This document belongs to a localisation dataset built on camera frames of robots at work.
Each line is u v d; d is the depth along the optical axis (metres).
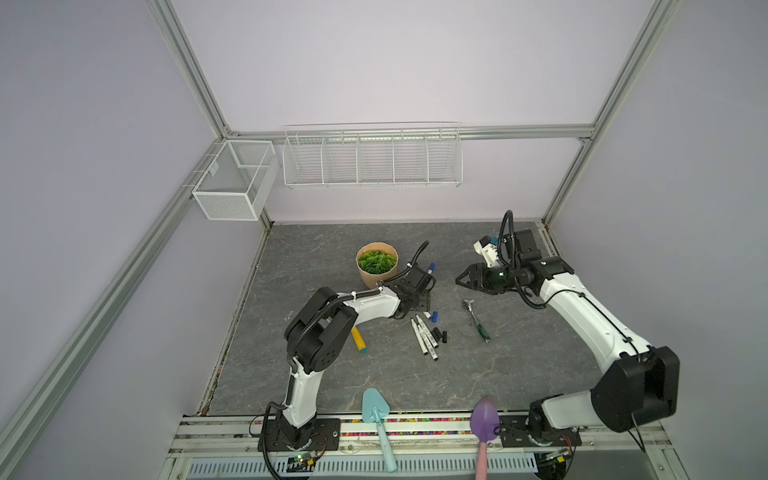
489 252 0.76
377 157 0.99
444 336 0.90
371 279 0.92
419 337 0.89
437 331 0.91
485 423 0.76
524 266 0.60
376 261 0.94
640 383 0.41
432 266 1.08
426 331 0.91
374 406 0.76
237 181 1.02
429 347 0.87
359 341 0.89
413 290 0.75
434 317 0.94
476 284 0.71
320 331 0.51
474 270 0.72
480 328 0.91
